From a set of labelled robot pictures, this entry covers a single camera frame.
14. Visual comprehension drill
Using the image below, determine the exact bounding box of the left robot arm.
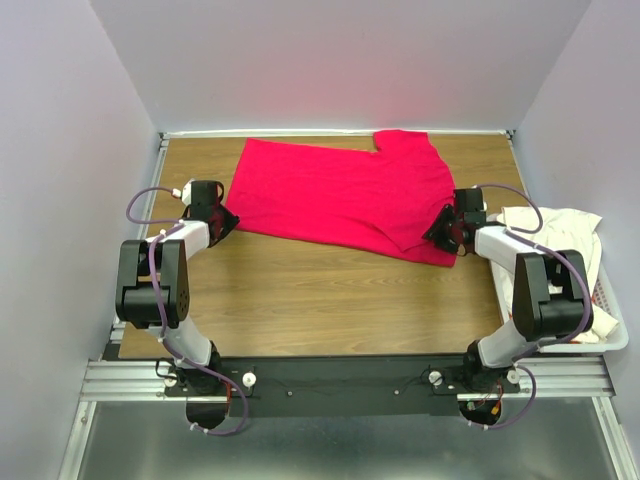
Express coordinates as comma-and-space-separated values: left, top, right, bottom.
115, 179, 242, 395

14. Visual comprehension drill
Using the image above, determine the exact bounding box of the pink t-shirt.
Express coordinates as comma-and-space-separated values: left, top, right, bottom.
226, 130, 456, 268

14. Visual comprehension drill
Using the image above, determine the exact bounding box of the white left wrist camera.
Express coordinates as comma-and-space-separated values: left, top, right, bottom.
171, 179, 194, 206

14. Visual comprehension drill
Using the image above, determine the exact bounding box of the cream white t-shirt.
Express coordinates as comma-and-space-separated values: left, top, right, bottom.
494, 206, 619, 344

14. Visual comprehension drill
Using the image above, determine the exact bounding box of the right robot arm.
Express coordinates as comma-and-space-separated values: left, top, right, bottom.
423, 184, 593, 392

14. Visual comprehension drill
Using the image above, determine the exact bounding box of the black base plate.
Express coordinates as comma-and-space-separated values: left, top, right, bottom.
162, 354, 520, 432

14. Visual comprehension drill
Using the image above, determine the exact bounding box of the white laundry basket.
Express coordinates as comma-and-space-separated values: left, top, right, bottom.
489, 207, 628, 353

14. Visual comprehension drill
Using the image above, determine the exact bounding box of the aluminium table frame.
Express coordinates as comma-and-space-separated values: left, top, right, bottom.
60, 129, 639, 479

